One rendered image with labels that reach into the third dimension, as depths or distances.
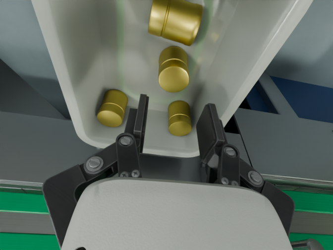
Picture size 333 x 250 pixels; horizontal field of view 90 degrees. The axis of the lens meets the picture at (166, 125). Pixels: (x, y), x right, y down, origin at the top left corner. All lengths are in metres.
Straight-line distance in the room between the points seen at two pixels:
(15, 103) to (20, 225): 0.52
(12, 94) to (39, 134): 0.46
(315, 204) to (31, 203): 0.38
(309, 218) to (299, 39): 0.36
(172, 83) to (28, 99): 0.64
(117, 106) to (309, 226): 0.28
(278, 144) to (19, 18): 0.54
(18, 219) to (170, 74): 0.27
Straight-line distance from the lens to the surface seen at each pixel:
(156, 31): 0.18
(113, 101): 0.24
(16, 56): 0.57
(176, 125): 0.23
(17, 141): 0.36
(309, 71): 0.58
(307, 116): 0.45
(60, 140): 0.34
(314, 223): 0.29
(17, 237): 0.31
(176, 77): 0.18
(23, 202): 0.32
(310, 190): 0.32
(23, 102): 0.76
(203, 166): 0.30
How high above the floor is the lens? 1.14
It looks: 41 degrees down
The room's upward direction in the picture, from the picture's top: 179 degrees counter-clockwise
